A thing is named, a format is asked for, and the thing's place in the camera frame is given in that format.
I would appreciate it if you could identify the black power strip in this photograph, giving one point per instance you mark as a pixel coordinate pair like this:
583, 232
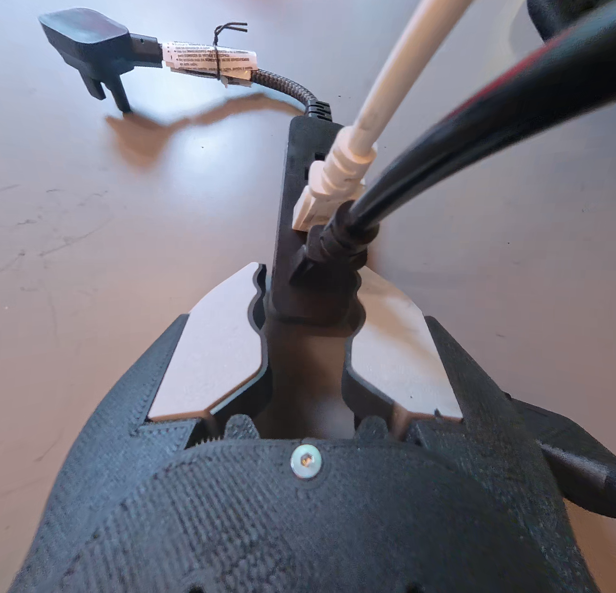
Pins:
298, 169

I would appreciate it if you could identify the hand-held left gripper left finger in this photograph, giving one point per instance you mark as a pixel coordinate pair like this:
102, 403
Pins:
211, 352

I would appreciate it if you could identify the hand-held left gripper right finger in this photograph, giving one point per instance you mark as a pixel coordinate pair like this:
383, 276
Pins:
402, 362

